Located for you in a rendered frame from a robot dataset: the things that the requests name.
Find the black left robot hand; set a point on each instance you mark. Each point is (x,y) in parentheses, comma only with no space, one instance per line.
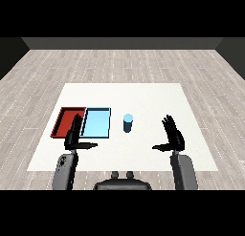
(73,139)

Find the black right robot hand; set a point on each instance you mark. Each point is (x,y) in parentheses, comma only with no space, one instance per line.
(175,139)

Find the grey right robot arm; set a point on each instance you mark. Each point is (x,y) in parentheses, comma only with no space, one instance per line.
(184,172)

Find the red shallow open box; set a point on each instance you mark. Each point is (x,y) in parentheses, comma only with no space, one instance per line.
(65,122)

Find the light blue shallow open box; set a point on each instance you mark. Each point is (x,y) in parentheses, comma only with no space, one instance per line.
(96,122)

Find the small blue can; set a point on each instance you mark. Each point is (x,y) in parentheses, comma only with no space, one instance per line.
(128,124)

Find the dark grey robot body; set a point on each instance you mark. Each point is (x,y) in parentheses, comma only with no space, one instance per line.
(122,183)

